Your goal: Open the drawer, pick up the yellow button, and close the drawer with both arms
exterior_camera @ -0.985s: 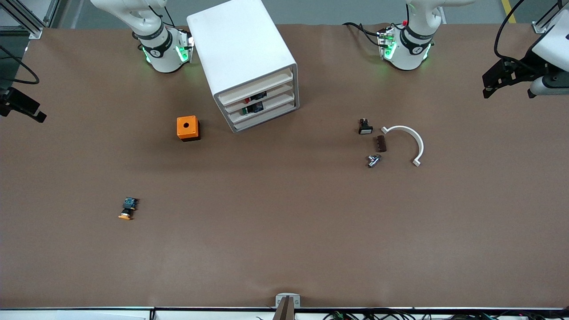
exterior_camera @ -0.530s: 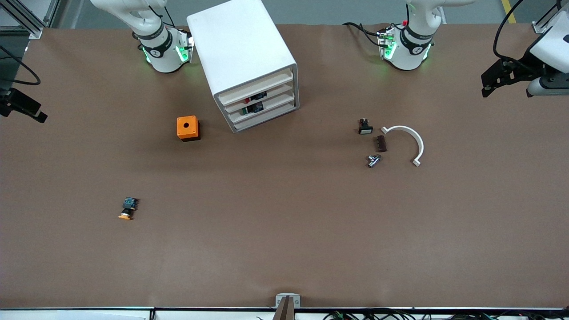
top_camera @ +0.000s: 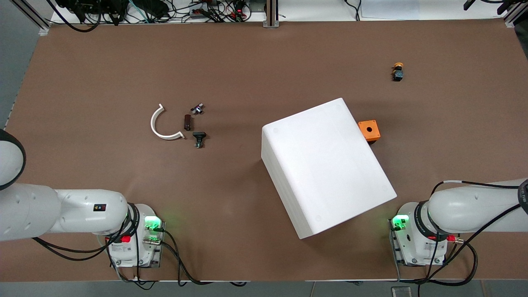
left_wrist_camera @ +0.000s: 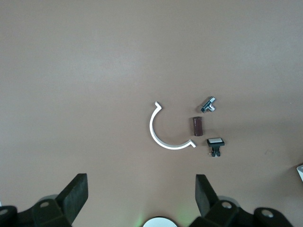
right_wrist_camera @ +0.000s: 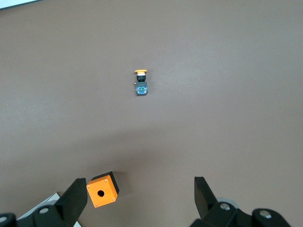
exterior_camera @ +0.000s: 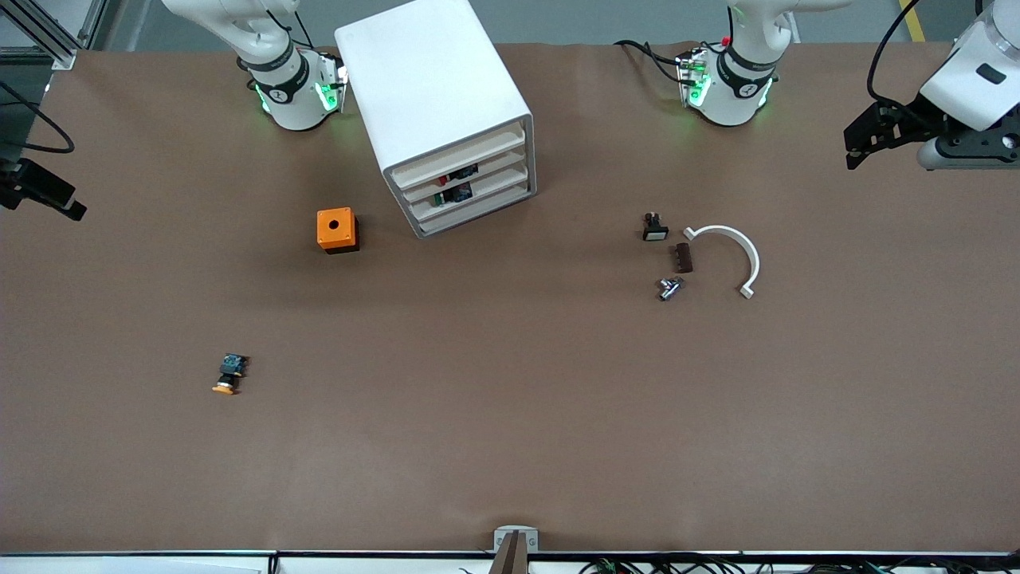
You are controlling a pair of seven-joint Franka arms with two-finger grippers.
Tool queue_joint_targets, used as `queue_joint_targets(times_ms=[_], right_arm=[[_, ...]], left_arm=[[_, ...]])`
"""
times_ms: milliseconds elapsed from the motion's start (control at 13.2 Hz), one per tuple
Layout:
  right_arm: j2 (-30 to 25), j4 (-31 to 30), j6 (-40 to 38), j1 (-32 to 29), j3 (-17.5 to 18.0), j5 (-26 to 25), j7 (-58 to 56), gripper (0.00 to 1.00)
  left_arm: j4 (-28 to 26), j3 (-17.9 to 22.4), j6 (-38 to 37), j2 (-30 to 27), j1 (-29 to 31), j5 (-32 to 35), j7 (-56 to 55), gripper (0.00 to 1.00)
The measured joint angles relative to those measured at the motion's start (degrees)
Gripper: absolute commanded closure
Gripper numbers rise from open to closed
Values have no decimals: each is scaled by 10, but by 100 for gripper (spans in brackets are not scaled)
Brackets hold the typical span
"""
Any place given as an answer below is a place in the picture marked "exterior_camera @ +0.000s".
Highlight yellow push button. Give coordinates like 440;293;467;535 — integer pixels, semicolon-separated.
211;353;251;396

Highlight orange box with hole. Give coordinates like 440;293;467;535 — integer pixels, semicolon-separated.
316;207;360;254

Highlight white table edge rail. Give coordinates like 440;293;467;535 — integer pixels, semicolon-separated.
0;549;1020;574

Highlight aluminium frame profile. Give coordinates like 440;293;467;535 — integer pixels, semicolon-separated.
0;0;109;72

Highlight white plastic drawer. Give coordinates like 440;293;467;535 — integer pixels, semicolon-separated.
402;148;530;198
408;166;532;218
414;183;535;237
394;128;529;179

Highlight tangled black cables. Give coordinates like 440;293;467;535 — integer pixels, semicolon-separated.
458;554;1020;574

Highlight black left base cable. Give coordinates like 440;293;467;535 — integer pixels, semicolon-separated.
613;39;689;85

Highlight black right base cable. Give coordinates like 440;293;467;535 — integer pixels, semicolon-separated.
265;4;316;51

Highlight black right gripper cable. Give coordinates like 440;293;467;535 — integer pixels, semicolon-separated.
0;80;76;155

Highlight white drawer cabinet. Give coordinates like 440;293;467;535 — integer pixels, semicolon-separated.
334;0;538;240

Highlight black base cable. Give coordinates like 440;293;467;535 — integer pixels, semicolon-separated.
613;39;689;85
265;4;316;51

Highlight white curved bracket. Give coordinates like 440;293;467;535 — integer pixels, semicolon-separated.
683;225;761;300

